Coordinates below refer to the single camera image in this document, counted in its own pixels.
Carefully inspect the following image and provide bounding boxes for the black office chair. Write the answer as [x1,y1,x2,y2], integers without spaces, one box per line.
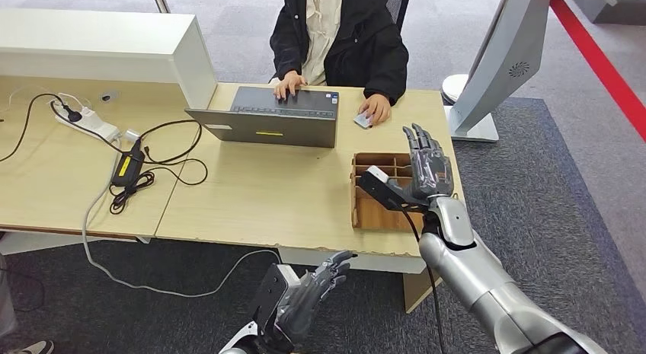
[385,0,414,33]

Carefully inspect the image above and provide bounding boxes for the person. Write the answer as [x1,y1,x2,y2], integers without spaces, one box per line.
[268,0,410,108]

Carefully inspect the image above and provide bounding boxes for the long grey cable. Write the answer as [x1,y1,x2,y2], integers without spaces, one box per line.
[82,139,283,298]

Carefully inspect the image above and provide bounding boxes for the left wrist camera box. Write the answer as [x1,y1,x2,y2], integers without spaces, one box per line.
[247,263,302,343]

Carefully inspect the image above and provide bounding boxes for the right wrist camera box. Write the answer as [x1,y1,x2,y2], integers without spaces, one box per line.
[358,166,430,214]

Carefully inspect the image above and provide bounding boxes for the black power adapter yellow label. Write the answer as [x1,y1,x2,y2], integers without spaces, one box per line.
[110,139,146,189]

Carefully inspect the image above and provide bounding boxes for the bystander's leg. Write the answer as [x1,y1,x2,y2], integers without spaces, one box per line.
[0,253,18,340]

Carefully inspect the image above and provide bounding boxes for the person's left hand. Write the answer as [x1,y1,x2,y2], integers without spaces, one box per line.
[358,93,392,126]

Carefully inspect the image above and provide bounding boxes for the grey display platform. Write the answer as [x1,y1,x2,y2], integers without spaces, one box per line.
[570,0,646,26]

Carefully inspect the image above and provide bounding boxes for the silver kiosk stand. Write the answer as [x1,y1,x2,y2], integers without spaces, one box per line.
[443,0,591,142]

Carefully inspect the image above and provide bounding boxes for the black coiled adapter cable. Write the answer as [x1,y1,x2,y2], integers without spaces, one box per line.
[108,118,209,215]

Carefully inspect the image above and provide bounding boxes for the black adapter mains cord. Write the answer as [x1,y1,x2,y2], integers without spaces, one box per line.
[49,100,133,156]

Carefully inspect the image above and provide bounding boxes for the long black power cable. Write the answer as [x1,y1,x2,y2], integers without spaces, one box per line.
[0,93,83,164]

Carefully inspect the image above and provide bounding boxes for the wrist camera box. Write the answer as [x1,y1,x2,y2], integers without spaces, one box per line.
[358,166,430,214]
[247,263,302,343]

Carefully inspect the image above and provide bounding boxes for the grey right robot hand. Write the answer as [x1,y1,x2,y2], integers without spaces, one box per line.
[389,123,454,203]

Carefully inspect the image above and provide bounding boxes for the wooden compartment organizer box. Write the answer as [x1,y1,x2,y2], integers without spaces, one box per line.
[350,151,430,233]

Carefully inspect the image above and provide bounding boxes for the person's right hand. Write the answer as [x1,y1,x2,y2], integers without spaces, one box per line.
[273,72,308,101]

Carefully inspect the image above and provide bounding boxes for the white power strip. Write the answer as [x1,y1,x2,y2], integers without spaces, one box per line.
[53,100,121,142]

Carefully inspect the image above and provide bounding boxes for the grey sneaker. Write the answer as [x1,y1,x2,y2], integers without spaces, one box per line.
[7,340,55,354]

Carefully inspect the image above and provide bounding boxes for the round white base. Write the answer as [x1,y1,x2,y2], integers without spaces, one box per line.
[440,73,470,106]

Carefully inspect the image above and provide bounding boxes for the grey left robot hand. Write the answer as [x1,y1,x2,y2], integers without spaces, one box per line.
[276,250,358,343]

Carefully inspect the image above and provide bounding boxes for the white counter partition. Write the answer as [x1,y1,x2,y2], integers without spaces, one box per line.
[0,8,219,110]

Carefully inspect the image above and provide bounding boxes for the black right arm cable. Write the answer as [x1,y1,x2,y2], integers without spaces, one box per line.
[401,208,446,354]

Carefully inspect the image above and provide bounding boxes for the wooden desk leg panel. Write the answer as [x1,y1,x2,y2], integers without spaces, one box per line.
[402,270,443,315]

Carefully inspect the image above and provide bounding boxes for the dark grey laptop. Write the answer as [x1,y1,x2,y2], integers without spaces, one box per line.
[184,85,341,149]

